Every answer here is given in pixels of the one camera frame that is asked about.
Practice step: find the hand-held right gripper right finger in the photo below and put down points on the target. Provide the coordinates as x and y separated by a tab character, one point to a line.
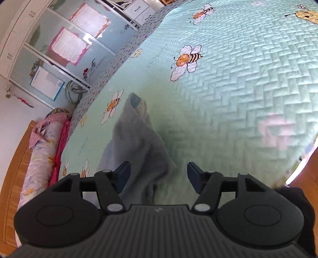
193	173

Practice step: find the pink floral rolled quilt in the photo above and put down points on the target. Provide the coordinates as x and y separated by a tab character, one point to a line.
39	153

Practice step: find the pink bordered poster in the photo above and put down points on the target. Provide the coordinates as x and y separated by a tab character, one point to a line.
69	46
89	19

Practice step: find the white wardrobe with sliding doors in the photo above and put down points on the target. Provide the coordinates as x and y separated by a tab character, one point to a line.
17	37

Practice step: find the white drawer cabinet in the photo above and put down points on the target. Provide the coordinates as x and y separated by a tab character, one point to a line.
136	10

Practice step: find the blue bordered poster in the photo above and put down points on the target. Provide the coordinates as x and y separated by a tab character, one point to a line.
47	83

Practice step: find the heart print bedsheet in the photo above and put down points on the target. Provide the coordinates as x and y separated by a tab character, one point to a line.
119	59

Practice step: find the green bee print quilted blanket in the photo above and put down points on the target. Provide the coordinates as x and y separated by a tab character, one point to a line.
223	86

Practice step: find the blue fleece pants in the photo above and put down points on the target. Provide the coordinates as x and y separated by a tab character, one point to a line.
139	148

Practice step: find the wooden headboard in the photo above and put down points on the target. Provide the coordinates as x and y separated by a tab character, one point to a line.
12	186

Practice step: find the hanging wall ornament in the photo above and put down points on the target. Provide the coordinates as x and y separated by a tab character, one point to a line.
9	93

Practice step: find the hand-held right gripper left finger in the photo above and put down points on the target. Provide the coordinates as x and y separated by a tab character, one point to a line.
123	173

